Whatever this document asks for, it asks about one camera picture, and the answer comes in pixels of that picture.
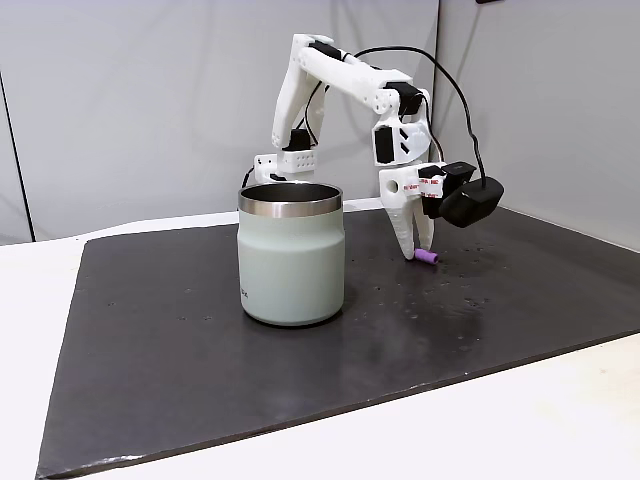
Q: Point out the black camera box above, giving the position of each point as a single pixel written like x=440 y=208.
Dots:
x=472 y=202

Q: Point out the purple pen grip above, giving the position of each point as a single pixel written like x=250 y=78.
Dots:
x=429 y=257

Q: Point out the black object on wall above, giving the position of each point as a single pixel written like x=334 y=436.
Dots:
x=489 y=1

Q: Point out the pale green steel-rimmed cup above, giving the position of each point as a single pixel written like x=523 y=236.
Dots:
x=291 y=260

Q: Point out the dark grey table mat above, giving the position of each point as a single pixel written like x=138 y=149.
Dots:
x=200 y=375

